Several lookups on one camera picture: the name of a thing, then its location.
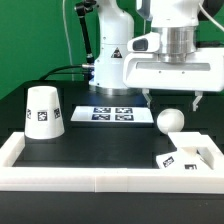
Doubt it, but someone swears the grey cable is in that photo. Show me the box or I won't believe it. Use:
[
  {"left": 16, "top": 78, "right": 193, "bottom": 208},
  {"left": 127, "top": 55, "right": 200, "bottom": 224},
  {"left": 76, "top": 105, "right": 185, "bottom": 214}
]
[{"left": 61, "top": 0, "right": 76, "bottom": 82}]

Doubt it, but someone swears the white lamp bulb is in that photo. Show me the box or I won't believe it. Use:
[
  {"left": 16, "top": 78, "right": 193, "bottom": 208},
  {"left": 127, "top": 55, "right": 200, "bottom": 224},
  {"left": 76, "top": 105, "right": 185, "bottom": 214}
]
[{"left": 157, "top": 108, "right": 185, "bottom": 135}]

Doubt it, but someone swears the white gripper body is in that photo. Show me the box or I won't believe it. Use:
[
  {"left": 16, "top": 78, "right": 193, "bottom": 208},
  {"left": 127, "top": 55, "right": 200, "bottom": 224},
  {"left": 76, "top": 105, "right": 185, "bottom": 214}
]
[{"left": 123, "top": 48, "right": 224, "bottom": 92}]

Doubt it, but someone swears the white lamp base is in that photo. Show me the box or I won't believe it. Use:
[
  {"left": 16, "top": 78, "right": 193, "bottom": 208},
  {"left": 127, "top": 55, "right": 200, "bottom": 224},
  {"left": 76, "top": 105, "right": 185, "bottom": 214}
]
[{"left": 156, "top": 132, "right": 214, "bottom": 170}]

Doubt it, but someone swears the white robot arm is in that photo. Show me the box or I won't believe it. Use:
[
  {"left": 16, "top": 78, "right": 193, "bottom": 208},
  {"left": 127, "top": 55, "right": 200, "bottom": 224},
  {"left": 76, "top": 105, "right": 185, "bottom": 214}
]
[{"left": 90, "top": 0, "right": 224, "bottom": 99}]

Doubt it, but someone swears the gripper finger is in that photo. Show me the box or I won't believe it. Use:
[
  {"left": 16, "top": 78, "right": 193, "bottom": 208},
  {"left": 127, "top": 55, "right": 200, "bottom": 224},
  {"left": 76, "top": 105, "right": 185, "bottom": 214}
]
[
  {"left": 192, "top": 91, "right": 203, "bottom": 112},
  {"left": 142, "top": 89, "right": 152, "bottom": 108}
]

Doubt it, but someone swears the white frame wall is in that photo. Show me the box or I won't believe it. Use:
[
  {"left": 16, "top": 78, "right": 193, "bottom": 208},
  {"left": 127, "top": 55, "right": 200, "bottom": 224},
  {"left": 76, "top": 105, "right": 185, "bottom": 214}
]
[{"left": 0, "top": 132, "right": 224, "bottom": 194}]

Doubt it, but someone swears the white marker plate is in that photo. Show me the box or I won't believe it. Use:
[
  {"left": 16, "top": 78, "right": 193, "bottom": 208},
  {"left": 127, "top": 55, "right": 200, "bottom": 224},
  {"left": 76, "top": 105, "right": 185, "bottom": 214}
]
[{"left": 71, "top": 106, "right": 154, "bottom": 124}]

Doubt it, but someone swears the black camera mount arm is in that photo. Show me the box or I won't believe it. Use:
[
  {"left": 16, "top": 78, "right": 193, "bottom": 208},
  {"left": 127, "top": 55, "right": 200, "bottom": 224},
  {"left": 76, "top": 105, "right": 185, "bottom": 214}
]
[{"left": 74, "top": 0, "right": 96, "bottom": 64}]

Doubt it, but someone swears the white lamp shade cone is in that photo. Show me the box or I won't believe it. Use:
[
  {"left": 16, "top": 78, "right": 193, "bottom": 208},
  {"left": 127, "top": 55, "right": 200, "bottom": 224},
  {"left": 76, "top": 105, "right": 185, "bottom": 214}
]
[{"left": 25, "top": 86, "right": 64, "bottom": 140}]

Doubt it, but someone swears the black cable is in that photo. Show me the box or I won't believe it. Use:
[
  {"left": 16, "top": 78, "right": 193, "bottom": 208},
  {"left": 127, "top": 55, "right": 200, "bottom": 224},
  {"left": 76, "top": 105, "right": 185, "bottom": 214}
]
[{"left": 39, "top": 64, "right": 94, "bottom": 82}]

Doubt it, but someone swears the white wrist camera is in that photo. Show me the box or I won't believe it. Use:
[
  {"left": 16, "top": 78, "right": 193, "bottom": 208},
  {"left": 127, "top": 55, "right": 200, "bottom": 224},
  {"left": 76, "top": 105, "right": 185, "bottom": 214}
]
[{"left": 127, "top": 32, "right": 160, "bottom": 53}]

